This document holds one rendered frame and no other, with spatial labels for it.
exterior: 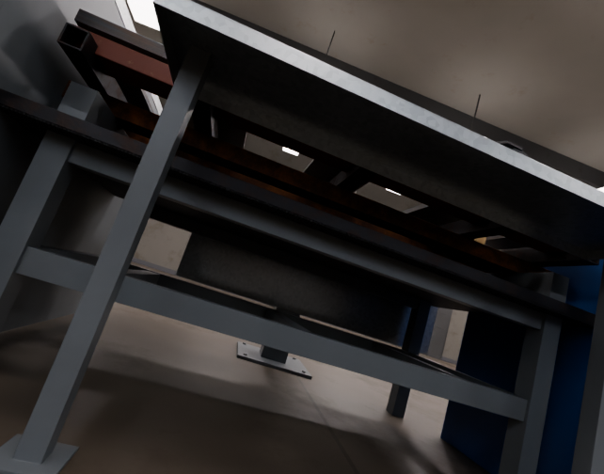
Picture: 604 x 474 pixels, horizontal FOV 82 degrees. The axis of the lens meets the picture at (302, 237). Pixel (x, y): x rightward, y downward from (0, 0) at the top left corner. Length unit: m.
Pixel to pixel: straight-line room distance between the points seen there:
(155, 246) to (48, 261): 9.34
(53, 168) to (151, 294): 0.35
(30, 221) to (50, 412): 0.42
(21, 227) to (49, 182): 0.11
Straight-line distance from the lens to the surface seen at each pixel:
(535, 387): 1.27
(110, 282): 0.66
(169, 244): 10.18
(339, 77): 0.65
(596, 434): 1.09
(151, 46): 1.03
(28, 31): 1.03
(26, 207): 0.96
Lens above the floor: 0.36
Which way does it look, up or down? 10 degrees up
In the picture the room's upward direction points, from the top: 18 degrees clockwise
